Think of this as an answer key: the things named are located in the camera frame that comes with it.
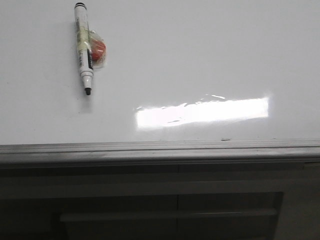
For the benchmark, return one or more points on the red round magnet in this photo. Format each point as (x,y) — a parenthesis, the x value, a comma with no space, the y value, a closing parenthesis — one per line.
(98,50)

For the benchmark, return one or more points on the grey cabinet with louvres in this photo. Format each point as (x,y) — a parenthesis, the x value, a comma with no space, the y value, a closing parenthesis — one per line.
(238,201)

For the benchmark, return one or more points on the white whiteboard marker pen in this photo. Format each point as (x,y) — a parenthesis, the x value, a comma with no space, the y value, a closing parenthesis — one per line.
(84,49)

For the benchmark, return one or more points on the white whiteboard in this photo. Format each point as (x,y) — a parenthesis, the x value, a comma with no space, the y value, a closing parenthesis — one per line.
(176,70)

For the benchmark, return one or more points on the grey aluminium whiteboard frame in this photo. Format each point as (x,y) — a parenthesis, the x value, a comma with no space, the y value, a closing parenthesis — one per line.
(159,153)

